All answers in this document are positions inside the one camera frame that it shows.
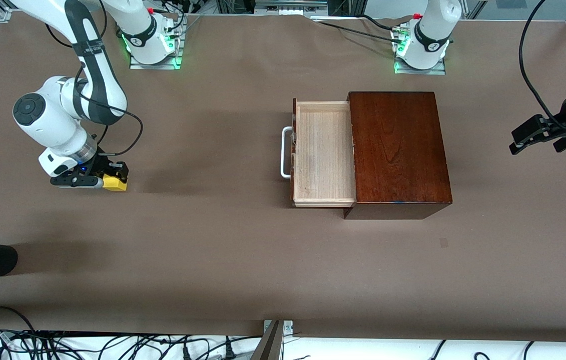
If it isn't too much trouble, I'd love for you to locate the brown table cover sheet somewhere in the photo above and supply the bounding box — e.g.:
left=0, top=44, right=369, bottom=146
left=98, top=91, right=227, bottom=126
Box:
left=0, top=10, right=566, bottom=343

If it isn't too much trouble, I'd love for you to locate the grey connector strip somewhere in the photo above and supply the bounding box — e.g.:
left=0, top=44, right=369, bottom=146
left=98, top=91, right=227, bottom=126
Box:
left=254, top=0, right=329, bottom=15

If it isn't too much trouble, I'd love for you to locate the yellow block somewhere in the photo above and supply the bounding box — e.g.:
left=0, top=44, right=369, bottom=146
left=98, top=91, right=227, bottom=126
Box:
left=102, top=173, right=128, bottom=192

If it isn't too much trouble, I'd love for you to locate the aluminium arm base plate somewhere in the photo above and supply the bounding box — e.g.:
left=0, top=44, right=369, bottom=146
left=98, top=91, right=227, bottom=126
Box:
left=129, top=30, right=184, bottom=71
left=394, top=56, right=447, bottom=76

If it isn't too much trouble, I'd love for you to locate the dark metal strut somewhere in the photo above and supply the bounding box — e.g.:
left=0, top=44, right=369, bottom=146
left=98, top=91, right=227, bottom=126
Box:
left=249, top=320, right=284, bottom=360

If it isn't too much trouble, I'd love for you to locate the light wood drawer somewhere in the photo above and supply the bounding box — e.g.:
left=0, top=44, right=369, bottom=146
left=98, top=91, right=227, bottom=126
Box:
left=291, top=97, right=357, bottom=208

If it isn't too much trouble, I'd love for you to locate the small aluminium mounting plate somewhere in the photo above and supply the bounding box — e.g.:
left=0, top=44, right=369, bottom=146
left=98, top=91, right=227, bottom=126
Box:
left=263, top=320, right=294, bottom=335

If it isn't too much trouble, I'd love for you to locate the dark brown wooden cabinet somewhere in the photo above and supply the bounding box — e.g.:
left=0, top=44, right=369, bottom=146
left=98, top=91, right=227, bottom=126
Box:
left=343, top=91, right=453, bottom=221

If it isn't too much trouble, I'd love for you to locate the black cable with plug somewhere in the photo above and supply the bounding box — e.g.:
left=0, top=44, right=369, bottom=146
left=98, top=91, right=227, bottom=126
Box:
left=153, top=336, right=194, bottom=360
left=208, top=335, right=263, bottom=360

